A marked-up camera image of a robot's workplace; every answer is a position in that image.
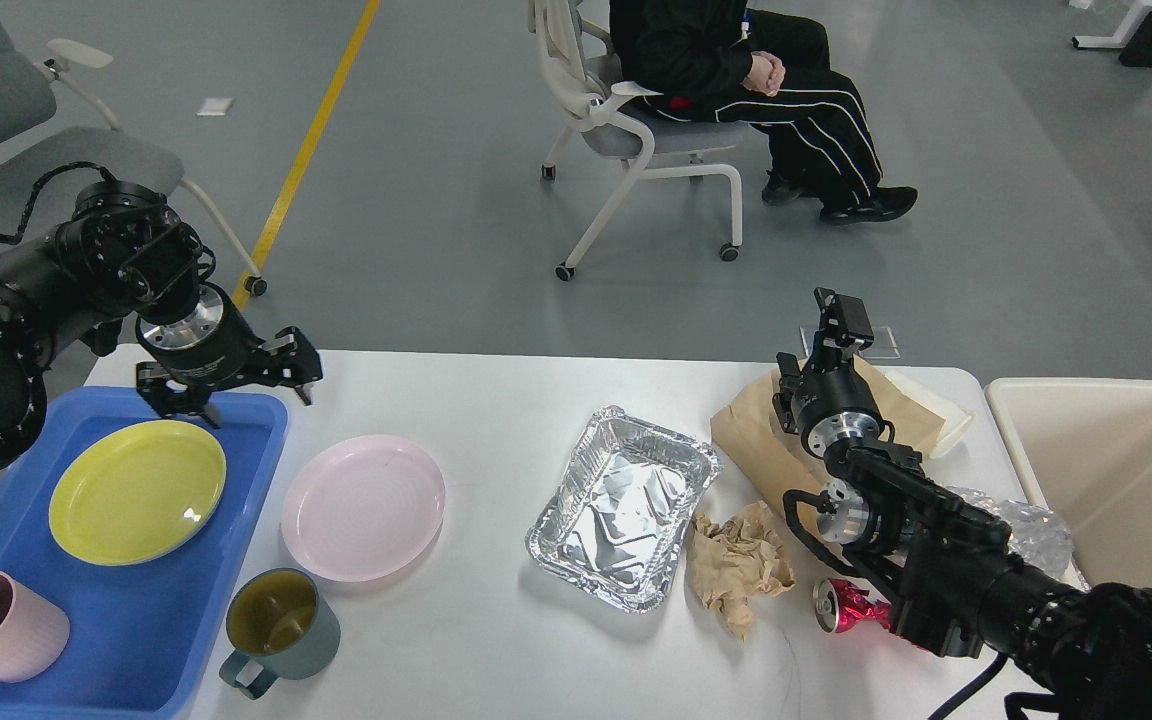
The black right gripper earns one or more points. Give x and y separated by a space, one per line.
831 395

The white paper scrap on floor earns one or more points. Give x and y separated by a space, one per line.
215 107

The crumpled brown paper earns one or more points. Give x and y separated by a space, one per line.
735 561

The dark green mug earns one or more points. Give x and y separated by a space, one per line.
281 627

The grey office chair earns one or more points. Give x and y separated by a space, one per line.
39 186

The white wheeled chair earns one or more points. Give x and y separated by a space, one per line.
582 71

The crushed red can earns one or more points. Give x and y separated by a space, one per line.
840 605

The person in black tracksuit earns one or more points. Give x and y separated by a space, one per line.
728 62

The beige plastic bin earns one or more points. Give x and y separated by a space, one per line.
1083 448

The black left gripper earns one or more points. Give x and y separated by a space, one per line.
212 348

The blue plastic tray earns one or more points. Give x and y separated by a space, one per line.
140 636

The brown paper bag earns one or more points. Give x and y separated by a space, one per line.
772 460

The clear floor socket cover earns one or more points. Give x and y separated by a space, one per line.
883 348

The pink plate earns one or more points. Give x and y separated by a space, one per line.
364 509

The yellow plate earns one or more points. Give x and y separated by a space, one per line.
138 494

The aluminium foil tray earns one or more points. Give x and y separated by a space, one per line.
616 524

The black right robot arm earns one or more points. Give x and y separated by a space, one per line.
944 565

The crumpled foil and plastic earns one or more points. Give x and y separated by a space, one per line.
1038 534

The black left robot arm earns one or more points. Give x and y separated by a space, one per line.
125 252

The white foam container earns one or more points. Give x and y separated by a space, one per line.
927 421

